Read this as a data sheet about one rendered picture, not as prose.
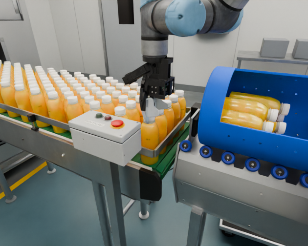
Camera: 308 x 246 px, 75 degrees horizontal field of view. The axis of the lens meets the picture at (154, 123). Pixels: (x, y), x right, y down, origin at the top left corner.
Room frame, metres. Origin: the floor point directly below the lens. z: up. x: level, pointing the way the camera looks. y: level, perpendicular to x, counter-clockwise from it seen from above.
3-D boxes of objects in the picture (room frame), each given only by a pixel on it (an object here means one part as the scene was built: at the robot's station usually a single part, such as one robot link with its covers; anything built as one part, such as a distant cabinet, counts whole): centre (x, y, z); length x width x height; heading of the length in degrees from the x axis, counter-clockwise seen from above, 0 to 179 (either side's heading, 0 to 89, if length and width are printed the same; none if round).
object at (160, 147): (0.73, -0.10, 0.96); 0.40 x 0.01 x 0.03; 152
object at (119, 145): (0.54, 0.15, 1.05); 0.20 x 0.10 x 0.10; 62
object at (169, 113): (0.73, -0.05, 0.99); 0.07 x 0.07 x 0.17
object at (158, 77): (0.59, -0.01, 1.22); 0.09 x 0.08 x 0.12; 62
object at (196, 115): (0.70, -0.17, 0.99); 0.10 x 0.02 x 0.12; 152
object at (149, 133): (0.61, 0.02, 0.99); 0.07 x 0.07 x 0.17
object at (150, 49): (0.60, 0.00, 1.30); 0.08 x 0.08 x 0.05
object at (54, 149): (1.10, 0.60, 0.45); 1.64 x 0.48 x 0.90; 62
